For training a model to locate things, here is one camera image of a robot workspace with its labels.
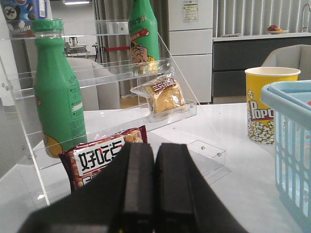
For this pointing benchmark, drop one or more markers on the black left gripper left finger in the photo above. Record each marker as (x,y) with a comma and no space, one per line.
(118,200)

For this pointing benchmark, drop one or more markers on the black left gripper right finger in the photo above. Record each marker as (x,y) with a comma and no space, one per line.
(184,201)

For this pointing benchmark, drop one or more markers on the packaged bread slice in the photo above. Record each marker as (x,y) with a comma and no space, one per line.
(163,94)

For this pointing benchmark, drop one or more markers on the light blue plastic basket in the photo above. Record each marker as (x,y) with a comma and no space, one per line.
(291,103)

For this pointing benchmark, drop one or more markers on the red peanut snack bag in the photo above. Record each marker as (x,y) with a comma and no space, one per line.
(83,162)

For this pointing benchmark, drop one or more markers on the green bottle front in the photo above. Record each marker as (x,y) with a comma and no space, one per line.
(57,91)

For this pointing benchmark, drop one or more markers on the clear acrylic display shelf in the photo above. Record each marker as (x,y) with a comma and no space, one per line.
(44,177)

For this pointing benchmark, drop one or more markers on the dark kitchen counter cabinet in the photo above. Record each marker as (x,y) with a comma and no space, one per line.
(233,55)

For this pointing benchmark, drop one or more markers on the white refrigerator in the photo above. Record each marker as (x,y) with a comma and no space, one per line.
(190,44)

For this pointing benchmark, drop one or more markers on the grey armchair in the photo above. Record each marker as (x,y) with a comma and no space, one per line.
(296,56)

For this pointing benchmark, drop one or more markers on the plate of fruit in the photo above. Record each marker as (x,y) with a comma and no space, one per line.
(274,29)

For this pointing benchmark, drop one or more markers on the blue panda snack box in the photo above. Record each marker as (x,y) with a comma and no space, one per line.
(19,13)

